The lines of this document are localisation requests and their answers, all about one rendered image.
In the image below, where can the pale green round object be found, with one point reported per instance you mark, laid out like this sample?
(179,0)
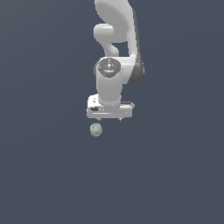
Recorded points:
(96,129)

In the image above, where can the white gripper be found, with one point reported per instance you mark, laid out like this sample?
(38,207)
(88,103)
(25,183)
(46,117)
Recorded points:
(109,110)

